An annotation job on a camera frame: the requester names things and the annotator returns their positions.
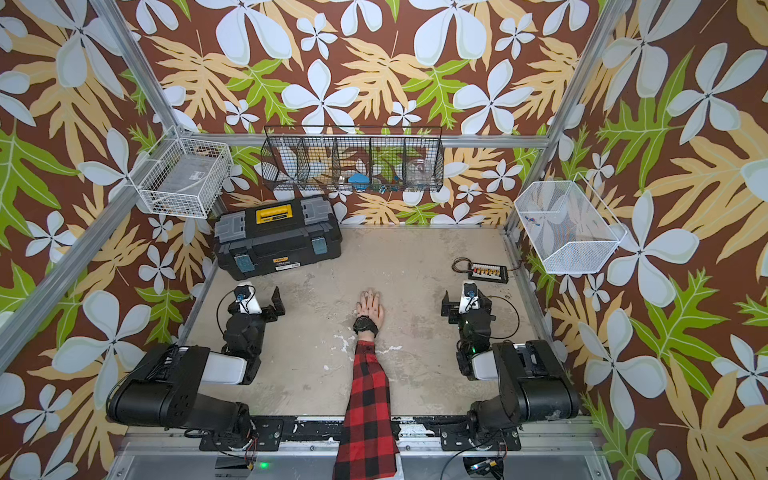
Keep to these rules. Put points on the black wrist watch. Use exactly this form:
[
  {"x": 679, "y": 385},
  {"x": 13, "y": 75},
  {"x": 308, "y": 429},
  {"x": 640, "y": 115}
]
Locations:
[{"x": 364, "y": 323}]

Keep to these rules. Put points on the blue item in black basket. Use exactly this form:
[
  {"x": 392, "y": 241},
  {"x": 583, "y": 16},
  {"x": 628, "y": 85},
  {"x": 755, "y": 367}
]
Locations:
[{"x": 359, "y": 181}]

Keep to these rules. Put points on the forearm in red plaid sleeve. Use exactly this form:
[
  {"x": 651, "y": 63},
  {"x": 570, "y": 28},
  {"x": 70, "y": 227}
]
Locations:
[{"x": 367, "y": 445}]

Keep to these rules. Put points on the white wire basket left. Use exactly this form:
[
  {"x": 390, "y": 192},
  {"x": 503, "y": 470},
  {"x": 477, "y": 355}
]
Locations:
[{"x": 182, "y": 175}]

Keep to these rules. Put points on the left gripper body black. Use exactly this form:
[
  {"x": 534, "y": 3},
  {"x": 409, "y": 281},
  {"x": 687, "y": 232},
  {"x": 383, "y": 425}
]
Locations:
[{"x": 264, "y": 307}]

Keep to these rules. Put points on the black wire basket rear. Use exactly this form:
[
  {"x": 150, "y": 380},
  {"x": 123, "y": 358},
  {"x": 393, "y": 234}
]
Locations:
[{"x": 395, "y": 158}]

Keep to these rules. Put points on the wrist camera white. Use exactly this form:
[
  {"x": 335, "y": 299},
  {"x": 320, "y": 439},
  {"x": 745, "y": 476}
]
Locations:
[
  {"x": 245, "y": 299},
  {"x": 469, "y": 297}
]

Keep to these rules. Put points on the white wire basket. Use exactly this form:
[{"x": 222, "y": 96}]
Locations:
[
  {"x": 571, "y": 228},
  {"x": 182, "y": 175}
]

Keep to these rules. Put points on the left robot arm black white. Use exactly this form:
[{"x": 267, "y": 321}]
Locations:
[{"x": 163, "y": 389}]

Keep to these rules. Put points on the person's bare hand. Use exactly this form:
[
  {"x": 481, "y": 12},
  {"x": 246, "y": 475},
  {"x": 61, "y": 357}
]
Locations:
[{"x": 370, "y": 306}]

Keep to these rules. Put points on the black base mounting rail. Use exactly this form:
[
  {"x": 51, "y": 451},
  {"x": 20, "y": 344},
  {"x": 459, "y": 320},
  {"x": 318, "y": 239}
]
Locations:
[{"x": 440, "y": 433}]

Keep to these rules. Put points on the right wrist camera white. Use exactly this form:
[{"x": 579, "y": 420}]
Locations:
[{"x": 469, "y": 297}]

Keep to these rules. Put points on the black power strip with cable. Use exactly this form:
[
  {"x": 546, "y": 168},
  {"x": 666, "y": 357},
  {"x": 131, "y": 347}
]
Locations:
[{"x": 479, "y": 271}]

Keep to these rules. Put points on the black toolbox with yellow label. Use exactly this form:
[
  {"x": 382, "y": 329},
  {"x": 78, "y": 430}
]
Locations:
[{"x": 267, "y": 239}]

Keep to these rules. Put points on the white wire basket right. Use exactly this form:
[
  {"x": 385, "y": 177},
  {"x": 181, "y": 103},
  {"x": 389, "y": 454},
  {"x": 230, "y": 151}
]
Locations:
[{"x": 571, "y": 228}]

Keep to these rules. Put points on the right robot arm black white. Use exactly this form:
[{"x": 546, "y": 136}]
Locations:
[{"x": 532, "y": 384}]

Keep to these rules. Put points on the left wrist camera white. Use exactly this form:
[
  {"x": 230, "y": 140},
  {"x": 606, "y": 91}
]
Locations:
[{"x": 245, "y": 299}]

